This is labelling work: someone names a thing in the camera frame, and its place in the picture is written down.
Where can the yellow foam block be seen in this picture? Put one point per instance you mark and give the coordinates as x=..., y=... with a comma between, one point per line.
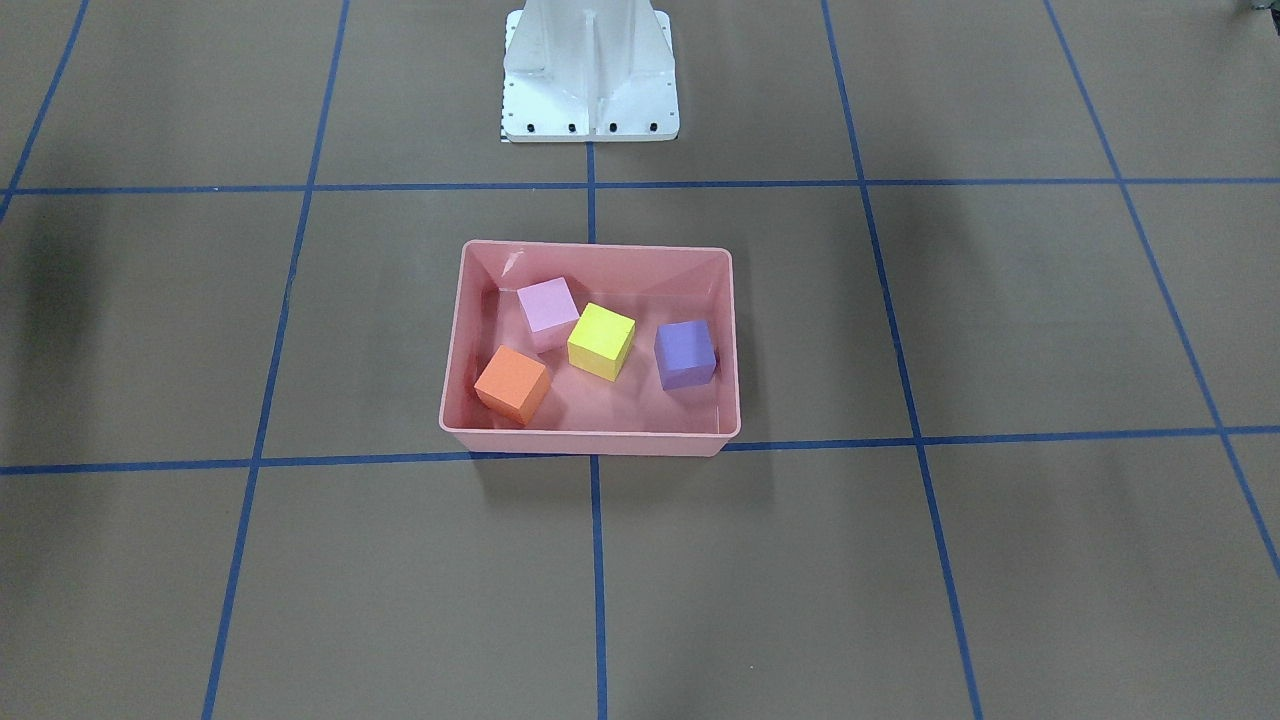
x=600, y=342

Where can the purple foam block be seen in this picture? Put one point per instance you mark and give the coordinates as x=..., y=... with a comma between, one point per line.
x=685, y=354

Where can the pink foam block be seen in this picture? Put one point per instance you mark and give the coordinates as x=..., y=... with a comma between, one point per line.
x=550, y=313

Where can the orange foam block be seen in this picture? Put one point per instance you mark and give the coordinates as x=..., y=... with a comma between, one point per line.
x=513, y=385

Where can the pink plastic bin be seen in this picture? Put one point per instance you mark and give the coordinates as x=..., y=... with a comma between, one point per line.
x=584, y=414

